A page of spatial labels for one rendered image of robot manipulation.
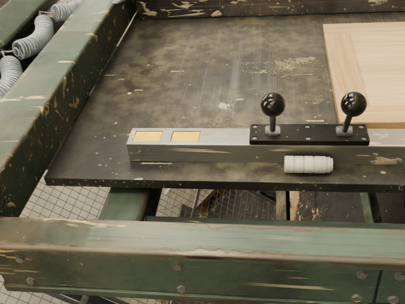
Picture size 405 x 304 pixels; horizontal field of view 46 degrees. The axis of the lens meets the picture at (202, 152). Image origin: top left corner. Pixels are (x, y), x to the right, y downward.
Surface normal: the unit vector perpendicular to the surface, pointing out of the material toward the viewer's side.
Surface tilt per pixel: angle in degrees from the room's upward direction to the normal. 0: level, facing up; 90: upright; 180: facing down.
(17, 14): 90
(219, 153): 90
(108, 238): 55
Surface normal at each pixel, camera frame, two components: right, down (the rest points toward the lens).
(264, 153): -0.12, 0.62
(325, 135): -0.08, -0.78
